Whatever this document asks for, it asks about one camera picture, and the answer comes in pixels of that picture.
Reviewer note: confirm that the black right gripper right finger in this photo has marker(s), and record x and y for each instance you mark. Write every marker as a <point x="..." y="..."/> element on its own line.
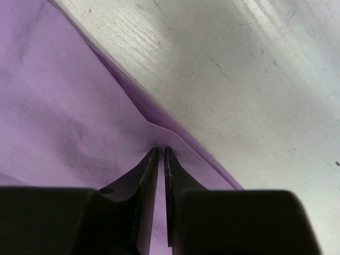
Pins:
<point x="203" y="221"/>

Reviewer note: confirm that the purple trousers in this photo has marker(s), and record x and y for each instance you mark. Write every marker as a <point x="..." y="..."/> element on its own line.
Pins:
<point x="71" y="119"/>

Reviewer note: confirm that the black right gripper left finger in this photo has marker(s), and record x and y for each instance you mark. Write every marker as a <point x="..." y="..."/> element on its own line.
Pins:
<point x="116" y="219"/>

